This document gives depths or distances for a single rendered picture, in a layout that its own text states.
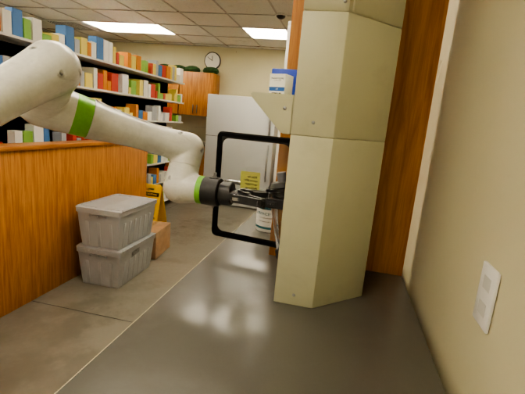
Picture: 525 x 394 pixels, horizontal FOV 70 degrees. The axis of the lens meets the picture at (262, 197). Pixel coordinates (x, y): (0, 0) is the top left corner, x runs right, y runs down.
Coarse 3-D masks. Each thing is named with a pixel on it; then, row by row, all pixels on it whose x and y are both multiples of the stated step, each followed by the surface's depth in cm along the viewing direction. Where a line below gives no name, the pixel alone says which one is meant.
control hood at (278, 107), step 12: (252, 96) 97; (264, 96) 96; (276, 96) 96; (288, 96) 95; (264, 108) 97; (276, 108) 96; (288, 108) 96; (276, 120) 97; (288, 120) 96; (288, 132) 97
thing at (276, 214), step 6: (282, 192) 110; (276, 198) 112; (282, 198) 111; (276, 210) 113; (282, 210) 112; (276, 216) 114; (276, 222) 114; (276, 228) 115; (276, 234) 115; (276, 240) 116; (276, 246) 118
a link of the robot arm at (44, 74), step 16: (32, 48) 82; (48, 48) 83; (64, 48) 85; (0, 64) 79; (16, 64) 79; (32, 64) 80; (48, 64) 82; (64, 64) 84; (0, 80) 75; (16, 80) 77; (32, 80) 79; (48, 80) 82; (64, 80) 85; (0, 96) 75; (16, 96) 77; (32, 96) 80; (48, 96) 84; (64, 96) 91; (0, 112) 75; (16, 112) 79
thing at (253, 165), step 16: (224, 144) 137; (240, 144) 135; (256, 144) 132; (272, 144) 130; (224, 160) 138; (240, 160) 136; (256, 160) 133; (272, 160) 131; (224, 176) 139; (240, 176) 137; (256, 176) 134; (272, 176) 132; (224, 208) 141; (240, 208) 139; (256, 208) 136; (224, 224) 142; (240, 224) 140; (256, 224) 137; (272, 224) 135; (272, 240) 136
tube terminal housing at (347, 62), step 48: (336, 48) 91; (384, 48) 97; (336, 96) 93; (384, 96) 101; (336, 144) 96; (288, 192) 100; (336, 192) 99; (288, 240) 102; (336, 240) 103; (288, 288) 104; (336, 288) 108
